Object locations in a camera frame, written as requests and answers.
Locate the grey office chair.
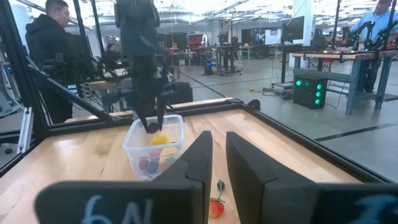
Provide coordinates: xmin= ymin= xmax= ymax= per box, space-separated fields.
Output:
xmin=0 ymin=62 xmax=22 ymax=119

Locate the background robot station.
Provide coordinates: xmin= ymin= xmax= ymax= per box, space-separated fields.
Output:
xmin=331 ymin=0 xmax=398 ymax=54

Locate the clear plastic tupperware container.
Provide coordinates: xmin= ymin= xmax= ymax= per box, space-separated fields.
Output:
xmin=122 ymin=114 xmax=186 ymax=180

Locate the wooden workbench with blue legs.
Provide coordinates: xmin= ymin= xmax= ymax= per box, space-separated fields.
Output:
xmin=290 ymin=49 xmax=398 ymax=115

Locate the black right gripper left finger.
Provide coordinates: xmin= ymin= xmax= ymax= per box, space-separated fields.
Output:
xmin=34 ymin=130 xmax=214 ymax=224

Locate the black box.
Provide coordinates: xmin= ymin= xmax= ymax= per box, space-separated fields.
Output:
xmin=167 ymin=82 xmax=194 ymax=106

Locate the black computer with green lights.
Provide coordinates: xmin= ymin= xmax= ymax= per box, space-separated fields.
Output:
xmin=292 ymin=75 xmax=328 ymax=110

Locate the red shelf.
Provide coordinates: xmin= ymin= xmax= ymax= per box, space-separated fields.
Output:
xmin=186 ymin=33 xmax=208 ymax=52

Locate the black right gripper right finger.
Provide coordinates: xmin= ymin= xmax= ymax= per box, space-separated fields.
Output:
xmin=225 ymin=131 xmax=398 ymax=224

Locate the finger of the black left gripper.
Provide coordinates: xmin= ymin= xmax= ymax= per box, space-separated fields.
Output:
xmin=136 ymin=105 xmax=152 ymax=133
xmin=155 ymin=97 xmax=166 ymax=131

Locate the wooden table with blue legs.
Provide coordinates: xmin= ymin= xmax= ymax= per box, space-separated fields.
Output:
xmin=90 ymin=79 xmax=137 ymax=114

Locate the yellow toy lemon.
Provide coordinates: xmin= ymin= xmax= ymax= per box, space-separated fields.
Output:
xmin=150 ymin=133 xmax=171 ymax=146
xmin=159 ymin=146 xmax=180 ymax=165

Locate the silver aluminium bracket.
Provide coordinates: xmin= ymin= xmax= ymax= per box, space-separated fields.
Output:
xmin=17 ymin=106 xmax=34 ymax=155

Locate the black monitor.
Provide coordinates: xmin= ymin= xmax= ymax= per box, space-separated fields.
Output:
xmin=281 ymin=15 xmax=305 ymax=44

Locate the black equipment cart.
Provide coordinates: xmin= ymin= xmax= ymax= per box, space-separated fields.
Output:
xmin=216 ymin=45 xmax=243 ymax=77

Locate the person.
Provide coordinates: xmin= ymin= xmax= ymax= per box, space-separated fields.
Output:
xmin=351 ymin=0 xmax=398 ymax=94
xmin=24 ymin=0 xmax=94 ymax=124
xmin=102 ymin=42 xmax=122 ymax=69

